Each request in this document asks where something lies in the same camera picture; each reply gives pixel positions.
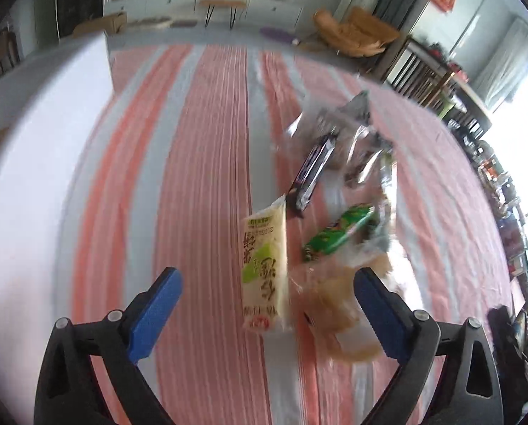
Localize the row of cluttered small objects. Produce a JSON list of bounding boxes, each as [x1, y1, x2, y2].
[[465, 135, 528, 319]]

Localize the white television cabinet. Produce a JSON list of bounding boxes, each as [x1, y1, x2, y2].
[[102, 0, 305, 32]]

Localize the dark wooden chair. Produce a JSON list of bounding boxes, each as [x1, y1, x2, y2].
[[380, 35, 456, 108]]

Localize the white board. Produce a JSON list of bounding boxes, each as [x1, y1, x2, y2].
[[0, 33, 116, 425]]

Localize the cardboard box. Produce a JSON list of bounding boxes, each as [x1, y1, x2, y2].
[[71, 11, 127, 39]]

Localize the wooden bench with metal legs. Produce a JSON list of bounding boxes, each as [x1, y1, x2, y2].
[[197, 0, 248, 30]]

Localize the dark snack bar packet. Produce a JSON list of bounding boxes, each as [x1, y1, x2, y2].
[[287, 134, 339, 211]]

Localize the cluttered dining table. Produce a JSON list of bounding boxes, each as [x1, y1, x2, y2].
[[441, 68, 492, 140]]

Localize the white sheer curtain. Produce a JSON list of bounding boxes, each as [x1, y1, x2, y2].
[[471, 18, 528, 114]]

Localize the dark tall cabinet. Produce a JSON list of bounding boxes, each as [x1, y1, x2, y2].
[[55, 0, 104, 40]]

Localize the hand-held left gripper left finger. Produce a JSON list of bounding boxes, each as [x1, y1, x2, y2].
[[34, 267, 184, 425]]

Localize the dark blurred object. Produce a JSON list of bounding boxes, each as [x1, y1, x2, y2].
[[486, 305, 528, 410]]

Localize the clear bag of golden bread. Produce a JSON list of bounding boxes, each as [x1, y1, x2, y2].
[[289, 251, 408, 364]]

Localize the orange lounge chair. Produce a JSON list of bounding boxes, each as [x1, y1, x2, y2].
[[312, 6, 401, 59]]

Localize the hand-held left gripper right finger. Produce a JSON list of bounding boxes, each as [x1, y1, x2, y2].
[[354, 267, 504, 425]]

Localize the pale yellow snack packet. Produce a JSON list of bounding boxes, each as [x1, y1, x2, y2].
[[241, 195, 290, 334]]

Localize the pink grey striped tablecloth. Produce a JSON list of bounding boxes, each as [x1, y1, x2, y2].
[[52, 44, 527, 425]]

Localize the green snack packet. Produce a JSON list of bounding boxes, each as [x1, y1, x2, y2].
[[302, 203, 380, 263]]

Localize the purple oval mat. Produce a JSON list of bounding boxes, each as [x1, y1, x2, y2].
[[260, 27, 298, 46]]

